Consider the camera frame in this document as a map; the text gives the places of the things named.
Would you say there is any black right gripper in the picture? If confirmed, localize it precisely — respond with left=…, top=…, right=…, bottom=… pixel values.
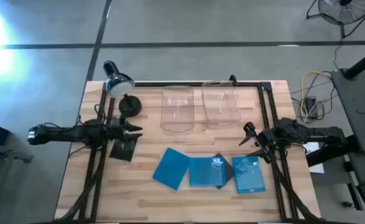
left=238, top=121, right=280, bottom=148

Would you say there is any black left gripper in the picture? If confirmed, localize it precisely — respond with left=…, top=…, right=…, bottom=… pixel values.
left=106, top=117, right=144, bottom=142

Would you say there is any clear plastic bin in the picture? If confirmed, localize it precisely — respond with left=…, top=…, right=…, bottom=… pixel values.
left=201, top=81, right=242, bottom=126
left=160, top=85, right=196, bottom=133

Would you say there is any black desk lamp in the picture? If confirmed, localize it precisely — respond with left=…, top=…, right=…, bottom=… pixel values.
left=103, top=60, right=143, bottom=118

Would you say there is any white paper sheet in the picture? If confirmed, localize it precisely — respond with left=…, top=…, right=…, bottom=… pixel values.
left=303, top=141, right=325, bottom=174

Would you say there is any black power strip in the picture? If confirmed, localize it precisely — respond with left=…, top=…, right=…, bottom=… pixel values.
left=305, top=96, right=320, bottom=119

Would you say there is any black table support beam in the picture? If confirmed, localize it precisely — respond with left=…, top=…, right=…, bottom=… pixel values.
left=306, top=136, right=359, bottom=167

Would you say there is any grey side table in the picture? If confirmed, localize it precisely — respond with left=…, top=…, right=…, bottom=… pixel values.
left=330, top=67, right=365, bottom=155

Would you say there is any black pole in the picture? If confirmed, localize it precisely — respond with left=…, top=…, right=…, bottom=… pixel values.
left=343, top=45, right=365, bottom=80

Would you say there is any black floor fan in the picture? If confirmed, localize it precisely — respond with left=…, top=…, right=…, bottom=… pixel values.
left=305, top=0, right=365, bottom=39

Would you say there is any yellow cable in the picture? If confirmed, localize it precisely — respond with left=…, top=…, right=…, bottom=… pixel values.
left=300, top=70, right=333, bottom=118

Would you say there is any black aluminium table frame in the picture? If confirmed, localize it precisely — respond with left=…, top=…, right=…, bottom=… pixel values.
left=57, top=81, right=320, bottom=223

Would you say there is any black fan cable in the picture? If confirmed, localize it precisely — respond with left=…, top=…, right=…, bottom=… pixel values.
left=333, top=37, right=343, bottom=71

